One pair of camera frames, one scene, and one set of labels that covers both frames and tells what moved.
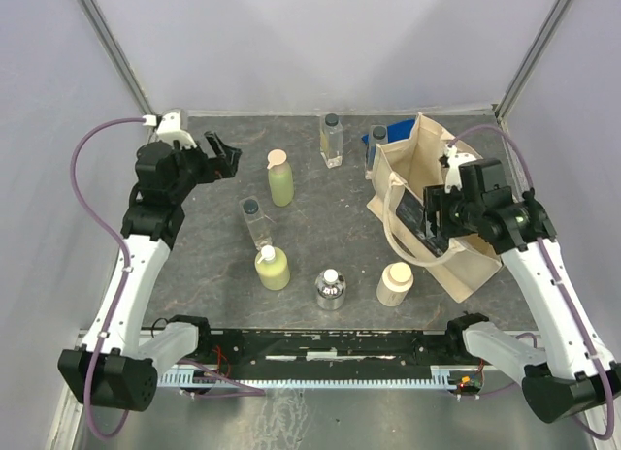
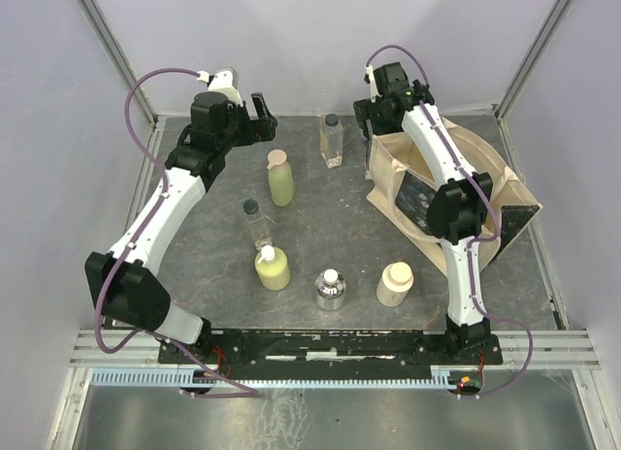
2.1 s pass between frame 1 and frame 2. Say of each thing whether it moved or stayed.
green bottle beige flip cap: stayed
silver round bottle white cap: stayed
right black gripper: moved
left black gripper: moved
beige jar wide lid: stayed
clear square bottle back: stayed
